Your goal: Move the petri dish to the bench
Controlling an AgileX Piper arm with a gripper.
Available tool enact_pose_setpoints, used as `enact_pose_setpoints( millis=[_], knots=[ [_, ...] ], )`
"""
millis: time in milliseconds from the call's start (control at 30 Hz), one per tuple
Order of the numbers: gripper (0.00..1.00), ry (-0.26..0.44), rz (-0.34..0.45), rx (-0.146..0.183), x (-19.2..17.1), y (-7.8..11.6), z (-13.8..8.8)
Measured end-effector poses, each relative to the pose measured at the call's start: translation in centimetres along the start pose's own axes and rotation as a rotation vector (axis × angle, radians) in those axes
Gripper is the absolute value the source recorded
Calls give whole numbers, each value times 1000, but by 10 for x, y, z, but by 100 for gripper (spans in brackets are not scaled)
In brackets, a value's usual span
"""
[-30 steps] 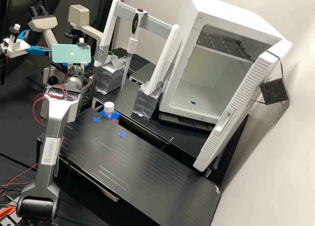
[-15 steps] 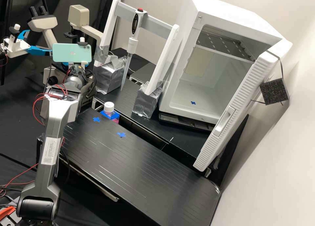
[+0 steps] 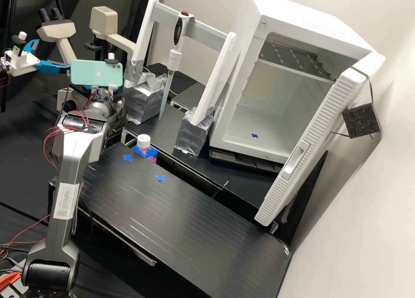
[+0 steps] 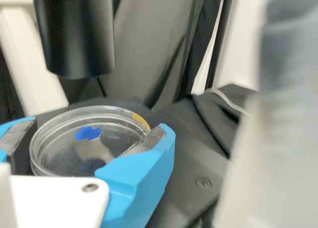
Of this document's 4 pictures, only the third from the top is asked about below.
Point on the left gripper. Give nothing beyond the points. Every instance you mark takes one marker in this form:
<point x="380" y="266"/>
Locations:
<point x="16" y="62"/>

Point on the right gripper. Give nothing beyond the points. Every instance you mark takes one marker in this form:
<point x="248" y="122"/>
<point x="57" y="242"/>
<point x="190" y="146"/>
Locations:
<point x="94" y="88"/>

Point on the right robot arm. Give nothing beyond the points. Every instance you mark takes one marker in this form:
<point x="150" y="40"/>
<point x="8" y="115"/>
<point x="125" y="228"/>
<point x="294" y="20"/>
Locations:
<point x="69" y="148"/>

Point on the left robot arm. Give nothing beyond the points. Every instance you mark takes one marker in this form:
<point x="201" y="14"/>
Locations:
<point x="2" y="71"/>

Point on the left phone holder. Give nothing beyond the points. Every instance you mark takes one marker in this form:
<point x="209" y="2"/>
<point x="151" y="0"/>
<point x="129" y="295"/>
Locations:
<point x="19" y="49"/>

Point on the cream microscope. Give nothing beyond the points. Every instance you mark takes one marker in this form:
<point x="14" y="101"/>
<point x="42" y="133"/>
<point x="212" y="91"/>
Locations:
<point x="66" y="48"/>

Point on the small bottle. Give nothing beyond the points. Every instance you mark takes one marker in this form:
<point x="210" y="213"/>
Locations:
<point x="143" y="141"/>

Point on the pipette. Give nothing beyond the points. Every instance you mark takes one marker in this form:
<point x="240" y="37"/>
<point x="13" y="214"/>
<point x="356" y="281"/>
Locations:
<point x="176" y="51"/>

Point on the white pipette stand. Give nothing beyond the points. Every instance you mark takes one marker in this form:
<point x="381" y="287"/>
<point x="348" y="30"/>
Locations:
<point x="214" y="84"/>

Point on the black tray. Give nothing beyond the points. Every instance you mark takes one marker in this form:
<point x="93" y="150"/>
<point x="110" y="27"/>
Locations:
<point x="243" y="160"/>

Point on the white incubator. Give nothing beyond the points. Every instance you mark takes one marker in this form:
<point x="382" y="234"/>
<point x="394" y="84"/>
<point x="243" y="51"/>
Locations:
<point x="291" y="22"/>

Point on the incubator door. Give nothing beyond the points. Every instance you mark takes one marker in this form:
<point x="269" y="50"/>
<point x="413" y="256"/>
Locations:
<point x="311" y="142"/>

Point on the right wrist camera phone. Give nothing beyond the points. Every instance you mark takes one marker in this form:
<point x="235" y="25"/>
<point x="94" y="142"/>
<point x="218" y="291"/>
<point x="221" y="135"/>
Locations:
<point x="95" y="72"/>

